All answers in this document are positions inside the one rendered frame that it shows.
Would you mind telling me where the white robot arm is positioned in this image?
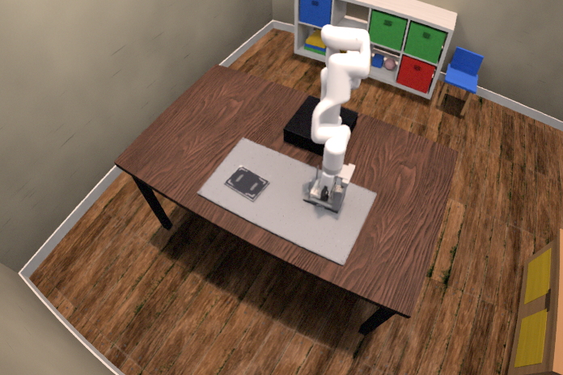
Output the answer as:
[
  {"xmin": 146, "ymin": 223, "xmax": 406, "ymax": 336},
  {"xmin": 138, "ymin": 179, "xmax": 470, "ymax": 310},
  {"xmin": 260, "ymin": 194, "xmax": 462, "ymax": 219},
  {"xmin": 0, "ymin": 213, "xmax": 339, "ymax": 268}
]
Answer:
[{"xmin": 311, "ymin": 25, "xmax": 370, "ymax": 187}]

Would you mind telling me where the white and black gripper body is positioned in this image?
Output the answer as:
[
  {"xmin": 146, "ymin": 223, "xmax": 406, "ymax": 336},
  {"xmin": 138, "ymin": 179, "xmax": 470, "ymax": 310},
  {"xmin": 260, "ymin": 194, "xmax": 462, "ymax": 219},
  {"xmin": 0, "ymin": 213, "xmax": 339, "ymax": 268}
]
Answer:
[{"xmin": 320, "ymin": 168, "xmax": 337, "ymax": 192}]

